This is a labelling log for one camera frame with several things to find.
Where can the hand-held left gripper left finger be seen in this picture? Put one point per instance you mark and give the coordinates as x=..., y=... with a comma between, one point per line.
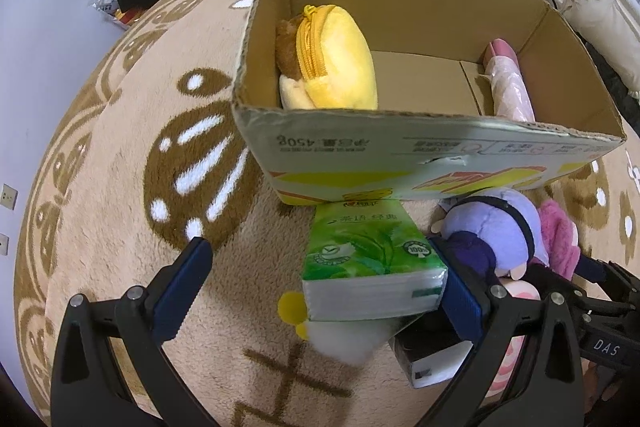
x=182, y=287

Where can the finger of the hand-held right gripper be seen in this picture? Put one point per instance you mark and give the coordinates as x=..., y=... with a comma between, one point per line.
x=620, y=282

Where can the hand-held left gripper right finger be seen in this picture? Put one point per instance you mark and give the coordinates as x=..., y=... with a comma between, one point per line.
x=462, y=302

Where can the pale pink striped plush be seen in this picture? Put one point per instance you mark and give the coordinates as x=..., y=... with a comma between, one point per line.
x=520, y=292

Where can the pink fuzzy plush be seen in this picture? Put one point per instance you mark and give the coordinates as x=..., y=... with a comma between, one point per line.
x=560, y=232

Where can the purple plush doll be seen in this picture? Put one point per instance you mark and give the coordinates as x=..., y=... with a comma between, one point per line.
x=490, y=227

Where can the green tissue pack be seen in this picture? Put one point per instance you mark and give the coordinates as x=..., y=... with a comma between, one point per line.
x=360, y=247

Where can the white plush with yellow parts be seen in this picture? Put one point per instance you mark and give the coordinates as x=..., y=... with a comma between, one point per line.
x=340, y=337

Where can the cardboard box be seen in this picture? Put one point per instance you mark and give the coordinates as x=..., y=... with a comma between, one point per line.
x=400, y=157

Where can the black and white packet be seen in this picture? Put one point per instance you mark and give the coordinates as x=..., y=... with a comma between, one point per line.
x=430, y=367

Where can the beige brown patterned rug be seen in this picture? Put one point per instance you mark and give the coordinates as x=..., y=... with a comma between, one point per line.
x=125, y=207

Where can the long shiny pink toy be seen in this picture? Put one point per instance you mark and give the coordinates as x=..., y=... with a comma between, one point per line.
x=507, y=87

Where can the yellow plush zip pouch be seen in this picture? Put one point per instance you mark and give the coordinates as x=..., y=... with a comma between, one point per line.
x=340, y=57

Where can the printed plastic bag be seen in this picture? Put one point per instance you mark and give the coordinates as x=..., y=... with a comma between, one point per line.
x=112, y=7

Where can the white wall socket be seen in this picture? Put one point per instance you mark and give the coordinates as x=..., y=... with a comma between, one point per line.
x=3, y=244
x=7, y=197

